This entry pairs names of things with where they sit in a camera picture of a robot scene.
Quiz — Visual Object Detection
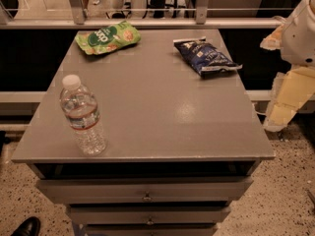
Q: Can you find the metal railing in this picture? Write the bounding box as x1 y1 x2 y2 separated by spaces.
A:
1 0 284 30

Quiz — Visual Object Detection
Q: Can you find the middle drawer with knob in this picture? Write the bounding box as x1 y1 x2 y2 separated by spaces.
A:
67 204 230 225

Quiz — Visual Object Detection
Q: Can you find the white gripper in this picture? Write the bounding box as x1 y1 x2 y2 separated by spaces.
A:
260 0 315 132

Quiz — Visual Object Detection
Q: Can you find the black leather shoe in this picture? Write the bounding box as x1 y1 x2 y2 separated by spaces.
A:
11 216 41 236

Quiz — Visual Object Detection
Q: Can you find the green rice chip bag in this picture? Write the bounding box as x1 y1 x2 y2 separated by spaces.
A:
75 21 141 55

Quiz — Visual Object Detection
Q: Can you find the clear plastic water bottle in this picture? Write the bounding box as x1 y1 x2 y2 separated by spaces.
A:
59 75 106 156

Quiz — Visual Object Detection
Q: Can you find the drawer with knob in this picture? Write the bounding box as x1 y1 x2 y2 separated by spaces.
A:
67 204 230 225
36 177 253 205

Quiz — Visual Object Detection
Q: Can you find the blue chip bag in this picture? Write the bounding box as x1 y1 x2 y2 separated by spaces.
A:
173 36 242 77

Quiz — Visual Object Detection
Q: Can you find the top drawer with knob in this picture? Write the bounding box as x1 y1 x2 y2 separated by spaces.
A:
36 177 253 205

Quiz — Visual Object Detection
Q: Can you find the bottom drawer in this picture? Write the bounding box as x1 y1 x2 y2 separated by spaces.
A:
86 224 218 236

